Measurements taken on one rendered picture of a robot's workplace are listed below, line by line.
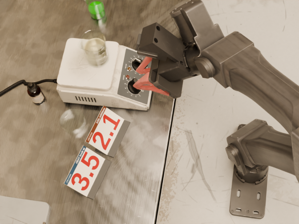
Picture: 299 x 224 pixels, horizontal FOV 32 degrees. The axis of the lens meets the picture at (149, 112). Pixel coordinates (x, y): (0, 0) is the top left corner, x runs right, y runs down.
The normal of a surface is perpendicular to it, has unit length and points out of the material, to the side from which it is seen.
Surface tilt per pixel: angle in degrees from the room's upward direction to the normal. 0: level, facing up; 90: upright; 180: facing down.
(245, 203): 0
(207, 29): 39
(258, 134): 53
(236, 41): 20
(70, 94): 90
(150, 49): 90
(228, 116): 0
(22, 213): 0
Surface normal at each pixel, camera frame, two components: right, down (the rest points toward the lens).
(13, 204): -0.07, -0.44
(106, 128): 0.54, -0.12
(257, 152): -0.81, 0.47
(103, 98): -0.14, 0.90
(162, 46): 0.71, -0.18
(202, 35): 0.29, 0.13
